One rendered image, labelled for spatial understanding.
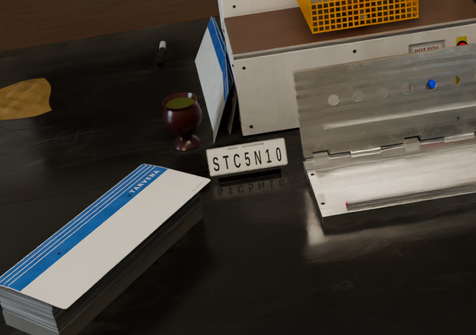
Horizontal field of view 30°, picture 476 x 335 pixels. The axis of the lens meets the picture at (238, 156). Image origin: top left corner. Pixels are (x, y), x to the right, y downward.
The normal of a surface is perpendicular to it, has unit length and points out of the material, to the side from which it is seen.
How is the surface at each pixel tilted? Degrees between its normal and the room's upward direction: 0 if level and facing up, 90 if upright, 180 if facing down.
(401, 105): 75
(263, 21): 0
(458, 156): 0
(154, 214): 0
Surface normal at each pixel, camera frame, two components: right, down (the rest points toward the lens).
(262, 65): 0.11, 0.50
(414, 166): -0.11, -0.85
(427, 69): 0.07, 0.25
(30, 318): -0.54, 0.48
